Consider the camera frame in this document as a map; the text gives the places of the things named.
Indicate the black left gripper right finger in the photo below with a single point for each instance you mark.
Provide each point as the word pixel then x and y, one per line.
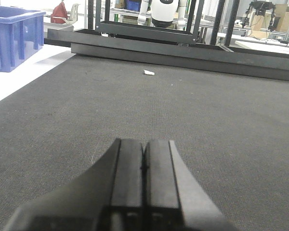
pixel 174 200

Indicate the dark grey fabric mat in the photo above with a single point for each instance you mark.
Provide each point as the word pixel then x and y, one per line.
pixel 231 131

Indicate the red bag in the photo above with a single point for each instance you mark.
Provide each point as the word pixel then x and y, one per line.
pixel 59 13

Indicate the white humanoid robot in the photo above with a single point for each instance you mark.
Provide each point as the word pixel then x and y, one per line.
pixel 163 12

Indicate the small white paper scrap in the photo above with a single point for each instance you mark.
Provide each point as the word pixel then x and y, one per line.
pixel 146 72

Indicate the white plastic chair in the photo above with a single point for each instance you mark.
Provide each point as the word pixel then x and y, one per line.
pixel 73 17

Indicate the black metal frame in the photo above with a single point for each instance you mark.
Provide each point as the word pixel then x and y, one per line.
pixel 236 61

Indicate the blue plastic crate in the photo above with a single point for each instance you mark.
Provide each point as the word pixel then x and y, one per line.
pixel 21 36

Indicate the cardboard boxes in background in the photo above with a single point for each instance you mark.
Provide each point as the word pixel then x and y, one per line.
pixel 281 20

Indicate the black robot on stand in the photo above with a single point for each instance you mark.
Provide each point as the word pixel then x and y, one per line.
pixel 260 7

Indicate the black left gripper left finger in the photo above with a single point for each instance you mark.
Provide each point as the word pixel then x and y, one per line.
pixel 106 197

